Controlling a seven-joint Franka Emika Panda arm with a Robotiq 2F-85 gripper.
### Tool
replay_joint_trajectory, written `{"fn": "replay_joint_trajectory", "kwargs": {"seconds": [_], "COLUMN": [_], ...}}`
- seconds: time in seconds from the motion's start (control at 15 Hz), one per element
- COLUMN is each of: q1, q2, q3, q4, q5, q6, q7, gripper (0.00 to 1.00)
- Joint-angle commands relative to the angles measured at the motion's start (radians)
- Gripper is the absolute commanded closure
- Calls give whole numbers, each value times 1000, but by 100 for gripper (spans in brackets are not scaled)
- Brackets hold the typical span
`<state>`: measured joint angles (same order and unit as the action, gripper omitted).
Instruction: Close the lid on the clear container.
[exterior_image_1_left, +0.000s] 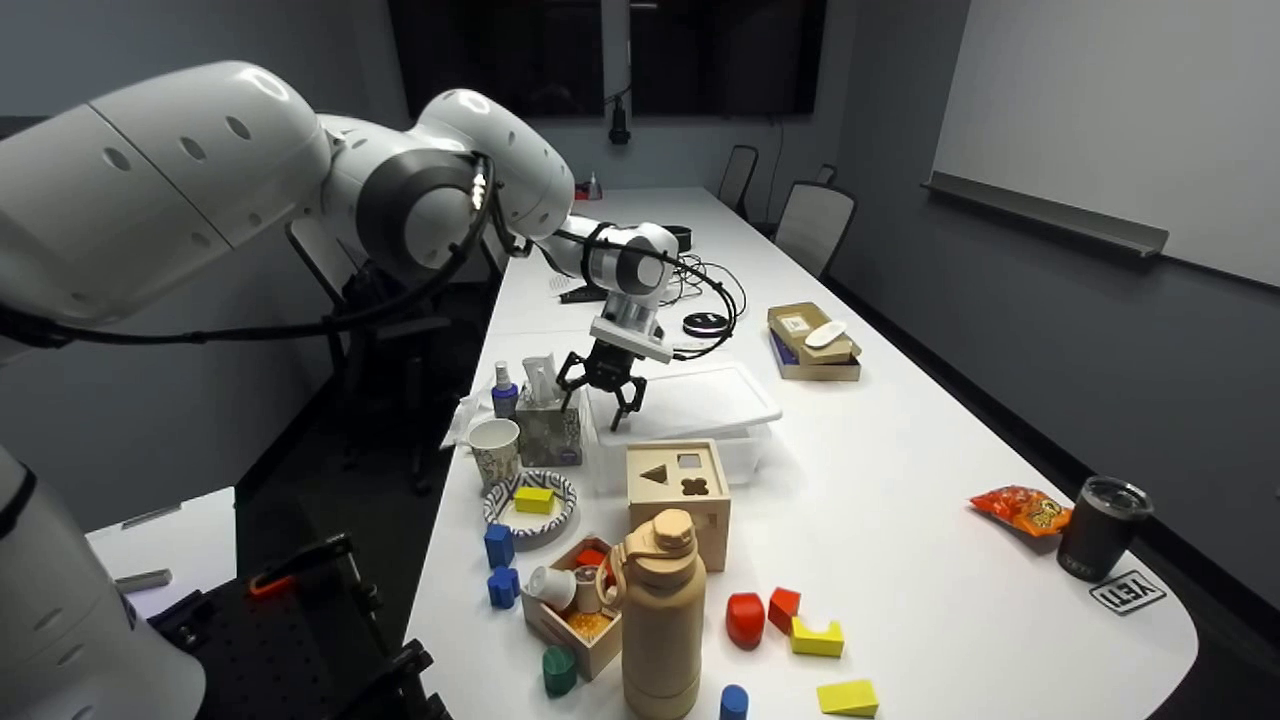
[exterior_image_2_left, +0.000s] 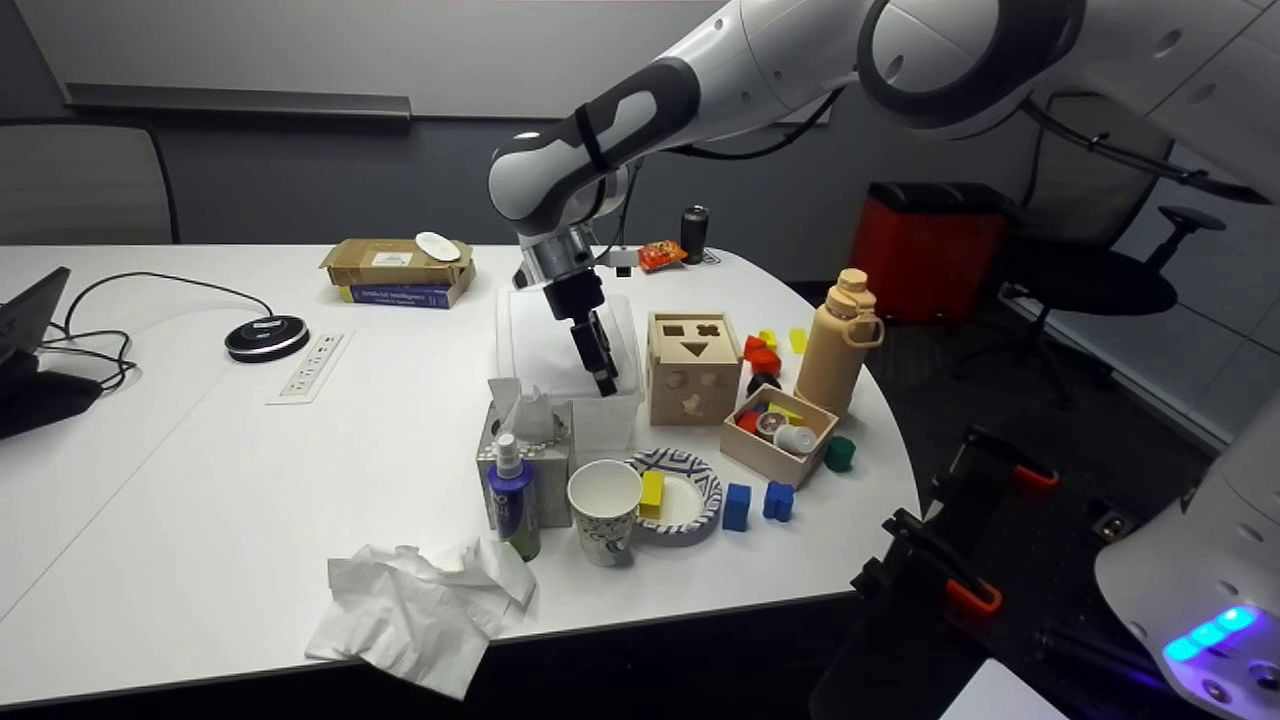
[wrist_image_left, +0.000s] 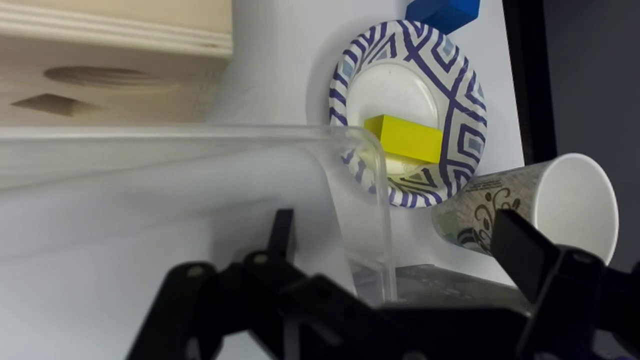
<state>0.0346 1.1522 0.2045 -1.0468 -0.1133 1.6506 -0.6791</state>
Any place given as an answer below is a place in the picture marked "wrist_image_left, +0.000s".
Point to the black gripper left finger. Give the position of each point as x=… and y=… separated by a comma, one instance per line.
x=220, y=306

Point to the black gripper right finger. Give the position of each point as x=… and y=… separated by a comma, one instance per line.
x=573, y=300

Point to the clear plastic container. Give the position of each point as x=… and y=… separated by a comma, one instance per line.
x=362, y=220

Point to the patterned paper cup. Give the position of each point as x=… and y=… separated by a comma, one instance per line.
x=573, y=200

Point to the blue patterned paper plate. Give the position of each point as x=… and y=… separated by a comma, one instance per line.
x=461, y=121

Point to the yellow wooden block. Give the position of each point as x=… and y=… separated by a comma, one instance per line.
x=402, y=139

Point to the wooden shape sorter box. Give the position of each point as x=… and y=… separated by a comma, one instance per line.
x=101, y=67

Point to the blue wooden block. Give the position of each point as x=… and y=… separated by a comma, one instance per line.
x=442, y=12

